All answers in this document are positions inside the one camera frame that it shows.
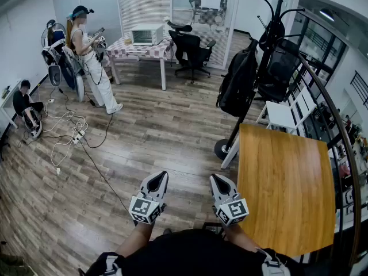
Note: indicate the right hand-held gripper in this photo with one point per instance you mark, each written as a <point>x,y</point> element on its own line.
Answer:
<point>234,210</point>

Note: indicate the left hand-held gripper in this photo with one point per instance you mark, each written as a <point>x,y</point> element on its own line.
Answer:
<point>143,210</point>

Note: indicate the black backpack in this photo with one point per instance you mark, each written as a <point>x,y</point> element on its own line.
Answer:
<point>238,82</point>

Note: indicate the black coat rack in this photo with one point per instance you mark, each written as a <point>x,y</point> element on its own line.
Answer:
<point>268,62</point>

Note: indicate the person's right forearm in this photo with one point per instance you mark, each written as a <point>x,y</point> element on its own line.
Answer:
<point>240,236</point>

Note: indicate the person's left forearm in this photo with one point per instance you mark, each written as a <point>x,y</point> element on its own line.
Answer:
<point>135,240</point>

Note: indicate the person's black shoe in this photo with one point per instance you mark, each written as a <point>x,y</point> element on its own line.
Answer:
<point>168,231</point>

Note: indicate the wooden table with white legs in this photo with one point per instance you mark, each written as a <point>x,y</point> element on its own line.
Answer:
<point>284,188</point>

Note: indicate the person's black-clothed torso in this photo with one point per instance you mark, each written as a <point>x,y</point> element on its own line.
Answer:
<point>195,254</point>

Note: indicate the white power strip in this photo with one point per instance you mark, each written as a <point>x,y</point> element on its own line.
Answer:
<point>78,137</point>

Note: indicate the white wooden chair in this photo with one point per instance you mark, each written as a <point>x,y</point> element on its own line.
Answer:
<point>280,115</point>

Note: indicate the light grey chair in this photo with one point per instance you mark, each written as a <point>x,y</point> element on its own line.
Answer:
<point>80,88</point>

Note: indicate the black mesh office chair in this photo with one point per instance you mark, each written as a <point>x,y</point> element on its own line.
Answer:
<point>280,73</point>

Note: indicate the black railing with wooden handrail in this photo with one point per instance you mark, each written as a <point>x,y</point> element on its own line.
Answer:
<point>357,200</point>

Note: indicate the pink checkered table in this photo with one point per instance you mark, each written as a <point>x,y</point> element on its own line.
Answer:
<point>129,52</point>

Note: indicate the black padded office chair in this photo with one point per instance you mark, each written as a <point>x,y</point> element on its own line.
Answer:
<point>189,49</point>

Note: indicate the small grey fan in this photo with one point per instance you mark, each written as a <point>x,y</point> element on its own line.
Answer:
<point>54,75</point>

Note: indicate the white toaster oven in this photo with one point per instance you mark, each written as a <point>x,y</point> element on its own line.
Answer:
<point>146,34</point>

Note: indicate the round pendant lamp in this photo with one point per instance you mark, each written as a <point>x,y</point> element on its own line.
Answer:
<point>327,14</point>

